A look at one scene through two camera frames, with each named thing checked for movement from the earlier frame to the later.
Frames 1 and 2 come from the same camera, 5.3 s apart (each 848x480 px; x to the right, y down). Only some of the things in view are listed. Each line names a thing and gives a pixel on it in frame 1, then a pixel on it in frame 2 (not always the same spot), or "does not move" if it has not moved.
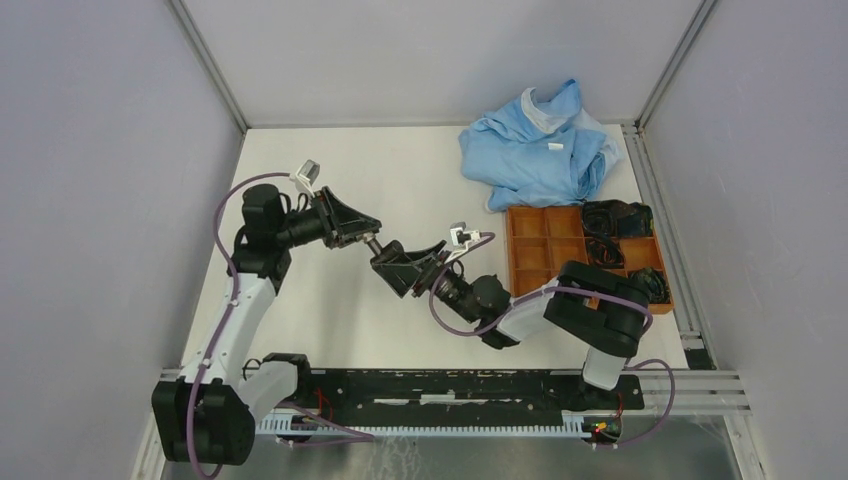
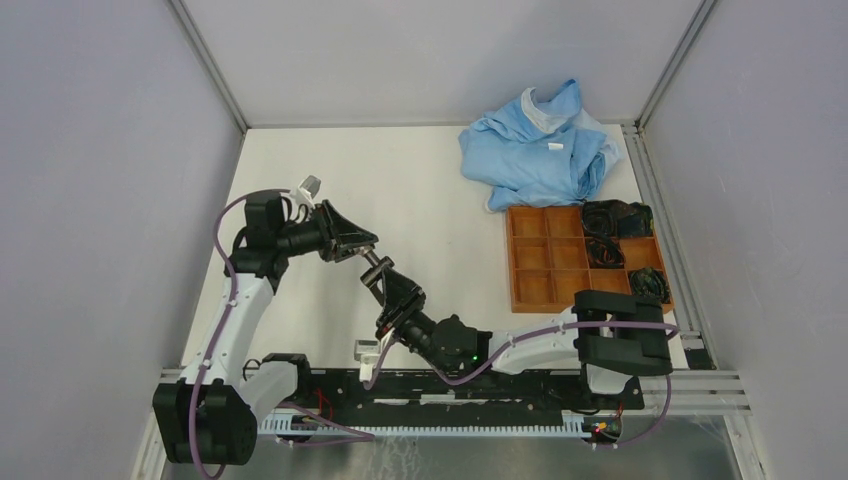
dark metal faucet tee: x=389 y=252 → x=372 y=273
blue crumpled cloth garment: x=535 y=154 does not move
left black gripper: x=352 y=223 → x=346 y=233
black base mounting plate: x=459 y=389 does not move
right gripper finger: x=418 y=259 → x=399 y=291
